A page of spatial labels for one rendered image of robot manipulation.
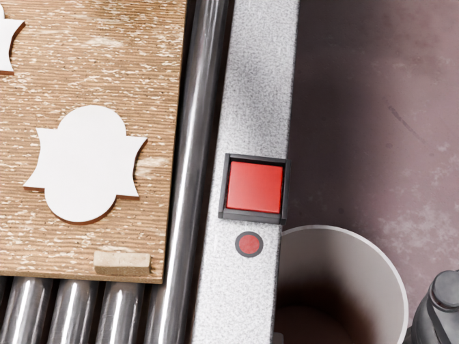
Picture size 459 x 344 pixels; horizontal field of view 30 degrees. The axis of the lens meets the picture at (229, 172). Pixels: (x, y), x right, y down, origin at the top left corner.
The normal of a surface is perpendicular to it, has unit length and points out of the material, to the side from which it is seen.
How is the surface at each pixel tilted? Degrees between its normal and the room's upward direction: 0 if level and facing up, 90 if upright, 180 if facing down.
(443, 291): 0
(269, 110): 0
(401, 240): 0
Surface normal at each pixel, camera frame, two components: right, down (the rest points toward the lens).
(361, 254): -0.57, 0.69
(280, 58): 0.04, -0.47
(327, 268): -0.26, 0.82
